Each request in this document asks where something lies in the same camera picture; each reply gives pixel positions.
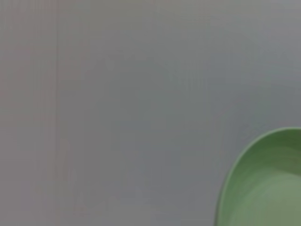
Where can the green plate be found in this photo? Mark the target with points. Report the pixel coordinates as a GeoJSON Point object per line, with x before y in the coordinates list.
{"type": "Point", "coordinates": [265, 188]}

